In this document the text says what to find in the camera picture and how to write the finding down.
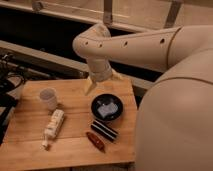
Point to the black round bowl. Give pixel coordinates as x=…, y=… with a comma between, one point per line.
x=105, y=99

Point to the white plastic cup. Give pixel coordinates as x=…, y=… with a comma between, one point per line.
x=48, y=97

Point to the wooden board table top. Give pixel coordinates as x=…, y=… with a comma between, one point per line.
x=22, y=149

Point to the pale blue sponge piece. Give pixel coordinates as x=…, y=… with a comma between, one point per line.
x=106, y=110

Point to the black white striped block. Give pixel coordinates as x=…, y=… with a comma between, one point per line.
x=104, y=130

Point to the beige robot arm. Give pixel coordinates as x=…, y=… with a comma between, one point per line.
x=174, y=125

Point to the beige cylindrical gripper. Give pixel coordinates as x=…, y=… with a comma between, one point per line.
x=99, y=70

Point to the dark red oblong object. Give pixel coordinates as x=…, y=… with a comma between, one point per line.
x=96, y=141

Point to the metal frame rail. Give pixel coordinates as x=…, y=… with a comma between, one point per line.
x=138, y=82

